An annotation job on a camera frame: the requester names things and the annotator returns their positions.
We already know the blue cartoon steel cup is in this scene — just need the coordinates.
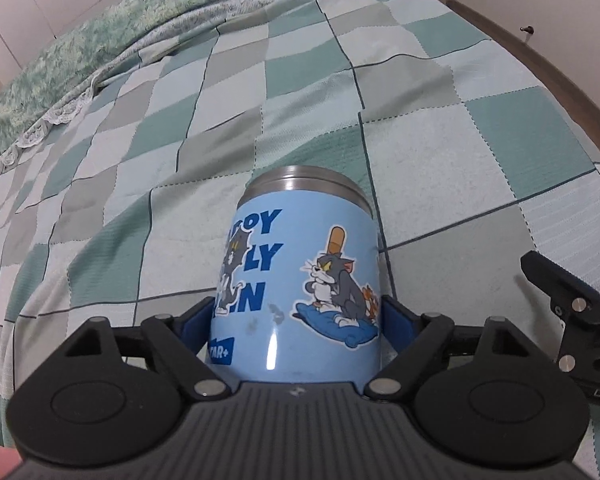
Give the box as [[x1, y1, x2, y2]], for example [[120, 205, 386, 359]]
[[208, 166, 380, 388]]

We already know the checkered green blanket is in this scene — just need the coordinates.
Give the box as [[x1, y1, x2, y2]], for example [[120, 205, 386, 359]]
[[0, 0, 600, 446]]

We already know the green floral quilt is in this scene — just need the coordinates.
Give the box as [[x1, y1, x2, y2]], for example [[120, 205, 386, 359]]
[[0, 0, 272, 174]]

